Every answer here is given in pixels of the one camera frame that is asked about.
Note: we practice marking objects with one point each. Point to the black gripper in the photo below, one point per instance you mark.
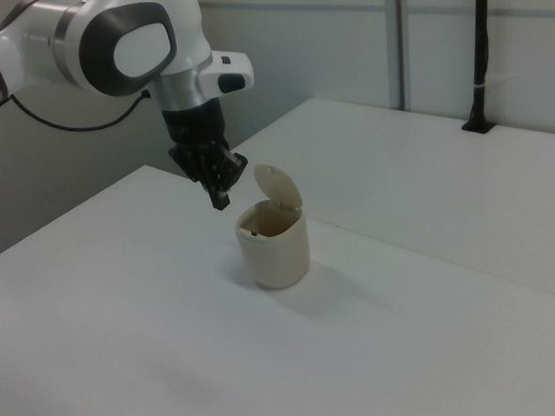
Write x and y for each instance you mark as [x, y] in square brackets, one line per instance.
[195, 125]

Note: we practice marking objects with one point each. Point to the small cream trash can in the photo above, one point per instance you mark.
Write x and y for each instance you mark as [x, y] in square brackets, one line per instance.
[276, 260]

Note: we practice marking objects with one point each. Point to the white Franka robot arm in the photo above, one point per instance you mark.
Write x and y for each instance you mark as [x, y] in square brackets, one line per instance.
[124, 10]

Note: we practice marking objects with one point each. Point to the black pole on base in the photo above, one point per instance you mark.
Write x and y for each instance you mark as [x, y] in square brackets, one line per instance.
[479, 50]

